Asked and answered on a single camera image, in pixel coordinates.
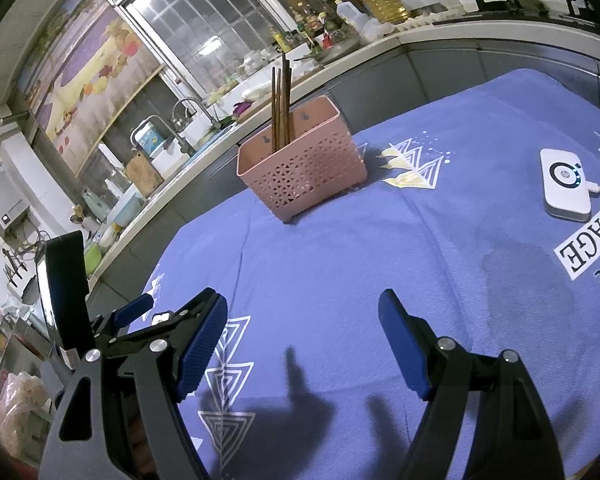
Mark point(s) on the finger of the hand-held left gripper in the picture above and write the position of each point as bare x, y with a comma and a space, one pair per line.
132, 310
130, 334

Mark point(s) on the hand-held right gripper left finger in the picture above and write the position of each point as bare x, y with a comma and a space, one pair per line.
200, 355

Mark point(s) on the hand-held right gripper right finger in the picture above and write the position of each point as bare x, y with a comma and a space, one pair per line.
405, 345

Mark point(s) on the pink perforated utensil basket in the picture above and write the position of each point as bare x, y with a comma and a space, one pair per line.
305, 180

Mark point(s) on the dark reddish wooden chopstick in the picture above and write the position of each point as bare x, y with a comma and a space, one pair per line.
274, 110

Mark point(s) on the brown wooden chopstick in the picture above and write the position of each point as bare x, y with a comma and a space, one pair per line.
289, 105
279, 110

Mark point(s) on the black chopstick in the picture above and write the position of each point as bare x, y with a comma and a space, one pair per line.
284, 100

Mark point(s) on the green container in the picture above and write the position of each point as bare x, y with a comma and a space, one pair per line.
92, 260

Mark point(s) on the blue printed tablecloth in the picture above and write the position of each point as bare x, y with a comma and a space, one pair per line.
355, 260

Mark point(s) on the pale green kettle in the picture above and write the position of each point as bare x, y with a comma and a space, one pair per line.
94, 205

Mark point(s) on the white soap bottle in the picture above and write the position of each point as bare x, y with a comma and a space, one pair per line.
115, 185

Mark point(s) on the clear plastic bag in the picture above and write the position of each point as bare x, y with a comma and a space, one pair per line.
22, 410

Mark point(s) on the wooden cutting board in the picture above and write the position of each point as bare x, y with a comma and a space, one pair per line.
142, 172

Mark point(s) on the blue box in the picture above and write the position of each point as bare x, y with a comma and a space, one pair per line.
149, 141

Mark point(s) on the white water heater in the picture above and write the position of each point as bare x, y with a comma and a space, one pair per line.
0, 200

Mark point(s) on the curved chrome faucet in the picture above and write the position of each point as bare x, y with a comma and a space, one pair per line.
186, 102

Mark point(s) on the white rounded electronic device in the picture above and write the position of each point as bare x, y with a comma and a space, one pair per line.
562, 190

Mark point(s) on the colourful window picture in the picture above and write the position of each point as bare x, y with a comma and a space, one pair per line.
85, 75

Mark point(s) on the barred window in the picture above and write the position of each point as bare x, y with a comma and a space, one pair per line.
200, 25

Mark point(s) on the metal pan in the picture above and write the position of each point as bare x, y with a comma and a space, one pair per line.
337, 50

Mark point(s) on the row of condiment bottles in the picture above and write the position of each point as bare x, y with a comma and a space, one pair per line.
310, 25

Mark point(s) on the white plastic jug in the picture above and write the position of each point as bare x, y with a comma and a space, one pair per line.
352, 15

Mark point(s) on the cooking oil bottle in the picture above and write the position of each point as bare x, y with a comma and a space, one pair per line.
382, 2

